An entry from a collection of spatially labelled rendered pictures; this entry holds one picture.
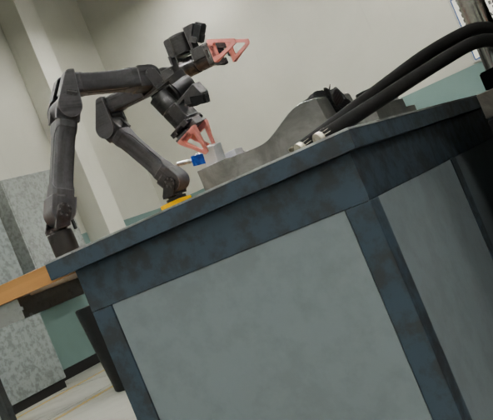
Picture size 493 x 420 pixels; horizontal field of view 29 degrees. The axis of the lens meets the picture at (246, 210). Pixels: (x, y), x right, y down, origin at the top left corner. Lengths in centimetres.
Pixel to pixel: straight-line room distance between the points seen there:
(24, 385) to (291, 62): 447
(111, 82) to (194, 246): 79
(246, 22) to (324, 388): 895
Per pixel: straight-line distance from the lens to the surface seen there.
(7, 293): 205
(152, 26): 1117
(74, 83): 238
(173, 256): 178
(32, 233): 920
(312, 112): 228
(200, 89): 245
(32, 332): 852
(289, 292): 170
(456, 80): 964
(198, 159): 248
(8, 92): 1023
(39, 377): 844
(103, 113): 286
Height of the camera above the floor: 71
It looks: 1 degrees up
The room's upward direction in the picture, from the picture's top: 23 degrees counter-clockwise
